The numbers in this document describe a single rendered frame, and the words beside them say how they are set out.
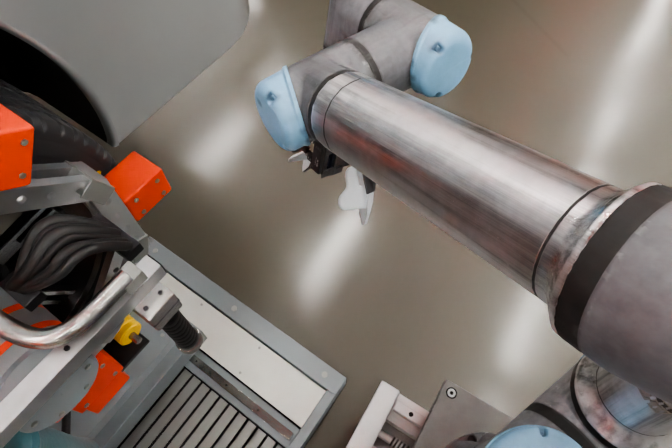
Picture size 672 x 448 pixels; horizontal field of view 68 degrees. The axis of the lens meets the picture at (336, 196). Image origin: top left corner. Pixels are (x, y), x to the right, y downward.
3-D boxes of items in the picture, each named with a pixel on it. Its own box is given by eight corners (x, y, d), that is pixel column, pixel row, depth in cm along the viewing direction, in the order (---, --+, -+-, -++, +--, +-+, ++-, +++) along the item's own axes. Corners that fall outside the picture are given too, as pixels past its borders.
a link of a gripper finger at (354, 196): (339, 235, 72) (323, 174, 70) (369, 221, 75) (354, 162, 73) (353, 237, 69) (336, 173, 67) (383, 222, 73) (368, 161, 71)
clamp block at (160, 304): (142, 273, 77) (130, 258, 73) (184, 305, 74) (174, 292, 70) (117, 298, 75) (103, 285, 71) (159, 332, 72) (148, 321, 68)
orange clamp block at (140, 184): (110, 202, 94) (145, 170, 98) (139, 223, 91) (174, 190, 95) (94, 182, 88) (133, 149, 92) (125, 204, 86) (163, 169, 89)
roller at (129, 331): (68, 266, 123) (57, 256, 118) (153, 334, 114) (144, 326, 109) (49, 284, 120) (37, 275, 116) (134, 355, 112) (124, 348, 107)
